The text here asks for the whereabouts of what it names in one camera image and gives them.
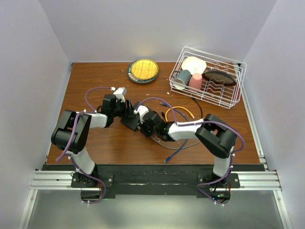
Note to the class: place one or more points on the pink cup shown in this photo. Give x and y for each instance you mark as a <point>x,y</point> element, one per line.
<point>195,82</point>

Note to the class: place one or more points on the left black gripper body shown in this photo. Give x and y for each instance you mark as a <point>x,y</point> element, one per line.
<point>120,110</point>

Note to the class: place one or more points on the yellow and green plate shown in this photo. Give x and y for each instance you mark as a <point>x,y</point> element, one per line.
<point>143,71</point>

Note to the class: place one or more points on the aluminium frame rail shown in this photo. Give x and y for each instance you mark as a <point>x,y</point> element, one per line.
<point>54,202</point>

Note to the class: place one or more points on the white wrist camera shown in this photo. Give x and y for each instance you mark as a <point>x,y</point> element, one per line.
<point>119,93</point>
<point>141,111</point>

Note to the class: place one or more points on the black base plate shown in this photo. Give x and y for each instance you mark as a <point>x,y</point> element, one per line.
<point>180,180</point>

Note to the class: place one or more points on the white wire dish rack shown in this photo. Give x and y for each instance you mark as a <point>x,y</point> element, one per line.
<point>217,94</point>

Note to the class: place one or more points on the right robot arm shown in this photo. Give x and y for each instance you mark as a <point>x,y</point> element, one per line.
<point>213,133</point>

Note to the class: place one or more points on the white bowl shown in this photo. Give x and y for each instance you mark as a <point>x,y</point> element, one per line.
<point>194,65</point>

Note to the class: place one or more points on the grey mug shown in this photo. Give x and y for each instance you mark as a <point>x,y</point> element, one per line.
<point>181,79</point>

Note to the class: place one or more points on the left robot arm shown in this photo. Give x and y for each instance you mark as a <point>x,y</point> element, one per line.
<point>71,133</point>

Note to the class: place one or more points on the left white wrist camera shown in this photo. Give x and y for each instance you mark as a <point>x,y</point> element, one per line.
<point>119,93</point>

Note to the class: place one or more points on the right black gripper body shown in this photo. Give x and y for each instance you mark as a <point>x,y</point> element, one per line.
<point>147,130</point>

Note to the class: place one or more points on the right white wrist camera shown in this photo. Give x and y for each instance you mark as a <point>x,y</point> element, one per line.
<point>141,111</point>

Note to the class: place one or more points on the brown plate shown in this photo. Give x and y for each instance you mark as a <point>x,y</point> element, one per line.
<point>219,77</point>

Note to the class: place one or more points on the black network switch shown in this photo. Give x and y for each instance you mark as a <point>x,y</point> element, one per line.
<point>132,123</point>

